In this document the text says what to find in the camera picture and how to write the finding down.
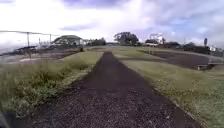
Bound broad dark tree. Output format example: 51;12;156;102
113;31;140;46

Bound dark hedge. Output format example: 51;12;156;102
164;41;212;55

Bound green grass field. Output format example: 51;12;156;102
109;47;224;128

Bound dark low trees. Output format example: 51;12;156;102
87;37;107;47

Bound dark brown gravel path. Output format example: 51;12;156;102
13;51;205;128

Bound tall green grass verge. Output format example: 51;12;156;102
0;49;105;118

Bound white building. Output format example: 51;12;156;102
145;32;165;46

